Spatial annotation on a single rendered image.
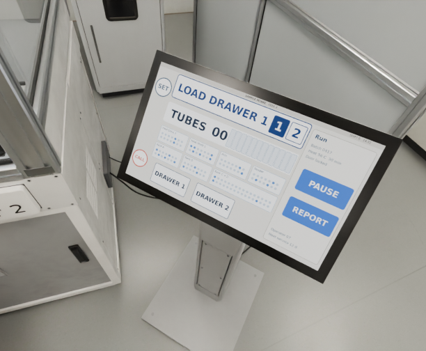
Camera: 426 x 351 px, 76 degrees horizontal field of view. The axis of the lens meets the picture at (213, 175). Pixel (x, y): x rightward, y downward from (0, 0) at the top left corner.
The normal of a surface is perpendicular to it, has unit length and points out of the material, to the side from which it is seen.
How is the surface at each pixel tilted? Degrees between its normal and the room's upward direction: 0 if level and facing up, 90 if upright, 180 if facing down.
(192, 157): 50
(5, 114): 90
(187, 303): 2
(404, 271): 1
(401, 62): 90
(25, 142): 90
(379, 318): 0
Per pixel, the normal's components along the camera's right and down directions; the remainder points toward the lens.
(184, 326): 0.07, -0.59
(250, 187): -0.30, 0.11
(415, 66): -0.92, 0.25
